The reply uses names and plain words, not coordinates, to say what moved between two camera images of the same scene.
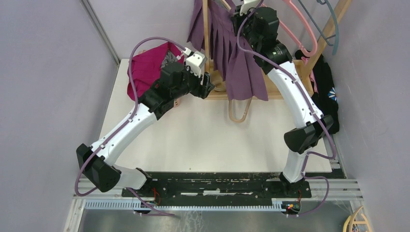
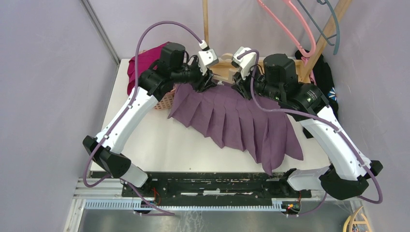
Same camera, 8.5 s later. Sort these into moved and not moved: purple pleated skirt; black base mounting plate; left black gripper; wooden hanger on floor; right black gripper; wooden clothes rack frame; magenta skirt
Moved: purple pleated skirt; right black gripper
Not moved: magenta skirt; wooden hanger on floor; left black gripper; black base mounting plate; wooden clothes rack frame
